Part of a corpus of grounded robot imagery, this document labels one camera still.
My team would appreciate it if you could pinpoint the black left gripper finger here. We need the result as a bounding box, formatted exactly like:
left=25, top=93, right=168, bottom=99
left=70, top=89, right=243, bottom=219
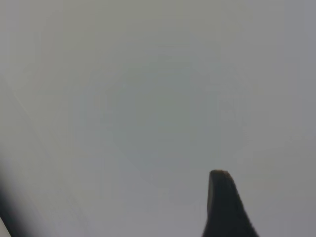
left=201, top=169, right=260, bottom=237

